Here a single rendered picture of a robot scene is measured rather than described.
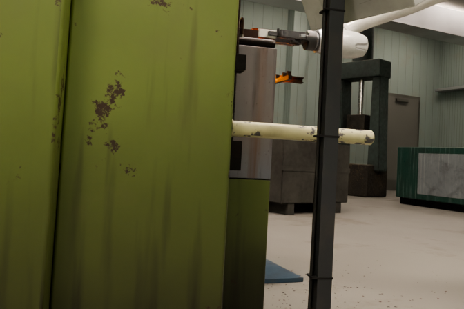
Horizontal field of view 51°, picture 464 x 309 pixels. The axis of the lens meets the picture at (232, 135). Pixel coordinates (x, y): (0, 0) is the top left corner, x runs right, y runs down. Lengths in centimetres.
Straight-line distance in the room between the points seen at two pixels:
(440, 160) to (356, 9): 576
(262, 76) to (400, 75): 1014
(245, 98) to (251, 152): 18
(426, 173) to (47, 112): 636
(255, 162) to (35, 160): 73
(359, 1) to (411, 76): 1063
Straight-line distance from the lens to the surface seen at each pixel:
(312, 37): 187
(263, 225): 165
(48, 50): 122
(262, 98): 164
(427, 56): 1240
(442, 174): 701
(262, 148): 163
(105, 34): 132
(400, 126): 1155
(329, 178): 123
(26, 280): 124
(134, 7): 134
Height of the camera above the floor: 54
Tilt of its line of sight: 3 degrees up
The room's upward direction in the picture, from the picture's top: 3 degrees clockwise
